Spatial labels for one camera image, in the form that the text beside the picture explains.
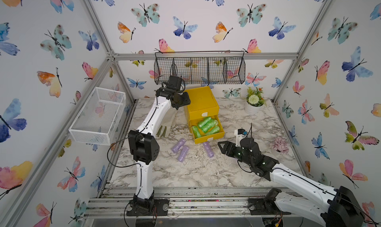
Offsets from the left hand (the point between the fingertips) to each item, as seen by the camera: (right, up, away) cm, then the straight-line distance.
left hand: (188, 99), depth 89 cm
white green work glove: (-16, -14, +17) cm, 27 cm away
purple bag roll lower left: (-2, -31, +4) cm, 31 cm away
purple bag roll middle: (+13, -32, +2) cm, 35 cm away
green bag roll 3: (+16, -18, +3) cm, 25 cm away
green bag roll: (+10, -13, +5) cm, 17 cm away
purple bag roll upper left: (-6, -28, +6) cm, 29 cm away
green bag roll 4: (+5, -20, +1) cm, 21 cm away
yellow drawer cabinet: (+9, -2, +3) cm, 10 cm away
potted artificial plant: (+43, 0, +10) cm, 44 cm away
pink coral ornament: (+53, -26, -4) cm, 59 cm away
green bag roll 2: (+13, -16, +4) cm, 21 cm away
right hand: (+18, -24, -10) cm, 32 cm away
